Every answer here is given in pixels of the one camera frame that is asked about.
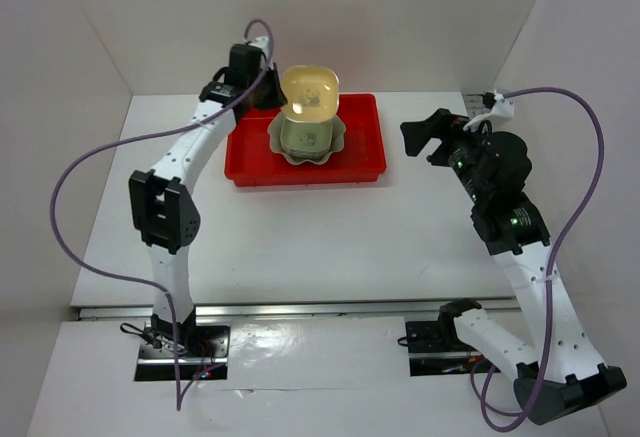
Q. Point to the yellow square plate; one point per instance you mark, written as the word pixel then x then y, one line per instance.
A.
pixel 312 93

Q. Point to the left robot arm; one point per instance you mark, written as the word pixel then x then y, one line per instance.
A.
pixel 163 210

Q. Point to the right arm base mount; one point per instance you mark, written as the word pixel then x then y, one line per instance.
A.
pixel 430 354

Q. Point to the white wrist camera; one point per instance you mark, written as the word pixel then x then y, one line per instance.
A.
pixel 263 43
pixel 500 111

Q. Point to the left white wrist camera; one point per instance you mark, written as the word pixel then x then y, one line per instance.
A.
pixel 263 43

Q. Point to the aluminium rail front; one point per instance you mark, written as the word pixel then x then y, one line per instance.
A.
pixel 277 311

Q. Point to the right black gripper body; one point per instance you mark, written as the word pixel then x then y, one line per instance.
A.
pixel 461 159

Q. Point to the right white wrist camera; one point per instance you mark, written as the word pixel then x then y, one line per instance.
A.
pixel 500 111

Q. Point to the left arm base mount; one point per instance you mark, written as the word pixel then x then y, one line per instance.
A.
pixel 206 359

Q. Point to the red plastic bin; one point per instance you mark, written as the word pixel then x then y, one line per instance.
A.
pixel 250 162

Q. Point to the green square plate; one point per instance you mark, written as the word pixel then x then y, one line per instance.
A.
pixel 306 138

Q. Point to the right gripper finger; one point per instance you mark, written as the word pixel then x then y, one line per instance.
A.
pixel 442 153
pixel 440 125

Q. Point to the large green scalloped bowl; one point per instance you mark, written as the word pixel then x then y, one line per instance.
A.
pixel 337 144

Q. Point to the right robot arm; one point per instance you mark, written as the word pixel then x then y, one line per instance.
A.
pixel 560 372

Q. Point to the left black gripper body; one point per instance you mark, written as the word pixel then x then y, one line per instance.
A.
pixel 248 82

